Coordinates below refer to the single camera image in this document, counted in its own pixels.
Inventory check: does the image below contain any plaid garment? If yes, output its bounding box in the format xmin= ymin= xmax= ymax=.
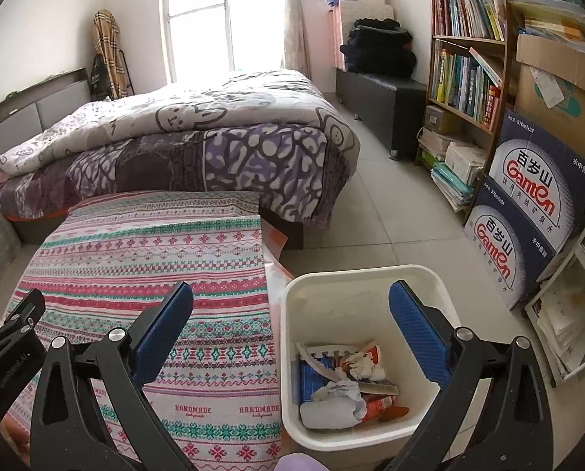
xmin=93 ymin=9 xmax=135 ymax=101

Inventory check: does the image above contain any pile of white papers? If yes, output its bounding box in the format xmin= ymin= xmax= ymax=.
xmin=535 ymin=279 xmax=585 ymax=378

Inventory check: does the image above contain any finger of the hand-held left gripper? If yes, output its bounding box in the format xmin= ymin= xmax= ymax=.
xmin=0 ymin=288 xmax=46 ymax=354

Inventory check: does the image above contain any window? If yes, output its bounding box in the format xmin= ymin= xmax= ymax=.
xmin=159 ymin=0 xmax=293 ymax=84

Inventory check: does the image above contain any row of thin colourful books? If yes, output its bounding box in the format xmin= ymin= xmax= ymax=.
xmin=432 ymin=0 xmax=508 ymax=41

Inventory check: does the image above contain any orange checkered box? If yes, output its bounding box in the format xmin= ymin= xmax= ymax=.
xmin=262 ymin=216 xmax=295 ymax=295

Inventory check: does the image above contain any blue water carton box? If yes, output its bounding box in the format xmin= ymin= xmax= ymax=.
xmin=488 ymin=110 xmax=585 ymax=256
xmin=464 ymin=177 xmax=575 ymax=311

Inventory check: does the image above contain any black bench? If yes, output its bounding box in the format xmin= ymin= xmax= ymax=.
xmin=335 ymin=66 xmax=428 ymax=160

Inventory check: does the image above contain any white plastic bin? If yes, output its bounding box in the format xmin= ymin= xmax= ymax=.
xmin=279 ymin=264 xmax=462 ymax=455

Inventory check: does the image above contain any beige curtain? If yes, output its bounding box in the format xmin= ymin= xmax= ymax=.
xmin=282 ymin=0 xmax=313 ymax=79

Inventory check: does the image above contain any purple patterned blanket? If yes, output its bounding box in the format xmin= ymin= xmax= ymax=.
xmin=0 ymin=125 xmax=352 ymax=229

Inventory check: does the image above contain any wooden bookshelf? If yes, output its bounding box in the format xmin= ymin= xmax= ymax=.
xmin=415 ymin=0 xmax=519 ymax=207

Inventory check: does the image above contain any row of books with red spine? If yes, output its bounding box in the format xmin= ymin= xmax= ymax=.
xmin=430 ymin=39 xmax=503 ymax=132

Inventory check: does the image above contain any grey bed headboard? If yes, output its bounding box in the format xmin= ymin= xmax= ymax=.
xmin=0 ymin=66 xmax=94 ymax=158

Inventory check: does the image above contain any white foam block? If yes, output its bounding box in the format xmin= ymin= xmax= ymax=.
xmin=339 ymin=0 xmax=395 ymax=27

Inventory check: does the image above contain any crumpled white paper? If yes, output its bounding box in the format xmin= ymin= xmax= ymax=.
xmin=299 ymin=397 xmax=366 ymax=430

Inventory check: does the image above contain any blue drink carton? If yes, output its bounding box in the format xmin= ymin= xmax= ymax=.
xmin=299 ymin=353 xmax=342 ymax=405

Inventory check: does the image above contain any white metal rack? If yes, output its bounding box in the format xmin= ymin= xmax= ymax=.
xmin=525 ymin=172 xmax=585 ymax=388

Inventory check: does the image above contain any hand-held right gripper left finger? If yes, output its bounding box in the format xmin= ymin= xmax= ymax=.
xmin=29 ymin=281 xmax=197 ymax=471

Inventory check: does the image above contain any striped patterned tablecloth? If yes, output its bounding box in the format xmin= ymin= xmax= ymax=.
xmin=0 ymin=190 xmax=286 ymax=471

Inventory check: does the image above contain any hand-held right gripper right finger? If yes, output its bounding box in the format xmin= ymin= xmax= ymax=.
xmin=375 ymin=279 xmax=554 ymax=471

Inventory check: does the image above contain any stack of teal books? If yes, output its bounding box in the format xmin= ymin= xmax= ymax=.
xmin=430 ymin=162 xmax=477 ymax=214

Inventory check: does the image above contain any pink cloth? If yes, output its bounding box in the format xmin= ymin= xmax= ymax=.
xmin=328 ymin=10 xmax=350 ymax=70

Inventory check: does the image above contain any brown cardboard box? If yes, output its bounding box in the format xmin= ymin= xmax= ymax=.
xmin=513 ymin=34 xmax=585 ymax=172

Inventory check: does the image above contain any dark hanging bag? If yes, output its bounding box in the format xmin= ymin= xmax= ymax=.
xmin=87 ymin=54 xmax=114 ymax=104

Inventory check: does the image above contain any lilac cloth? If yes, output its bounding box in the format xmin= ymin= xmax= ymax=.
xmin=275 ymin=454 xmax=323 ymax=471

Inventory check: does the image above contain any white foam strip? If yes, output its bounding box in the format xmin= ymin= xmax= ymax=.
xmin=292 ymin=341 xmax=344 ymax=383

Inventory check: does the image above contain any white cartoon quilt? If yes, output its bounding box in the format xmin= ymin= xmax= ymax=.
xmin=0 ymin=69 xmax=362 ymax=177

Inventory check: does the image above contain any white crumpled tissue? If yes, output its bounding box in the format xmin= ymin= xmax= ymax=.
xmin=341 ymin=338 xmax=387 ymax=381

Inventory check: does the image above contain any white box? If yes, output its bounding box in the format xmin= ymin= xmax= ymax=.
xmin=444 ymin=141 xmax=487 ymax=187

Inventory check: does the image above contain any pile of dark clothes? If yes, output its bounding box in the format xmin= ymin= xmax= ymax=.
xmin=340 ymin=18 xmax=417 ymax=78

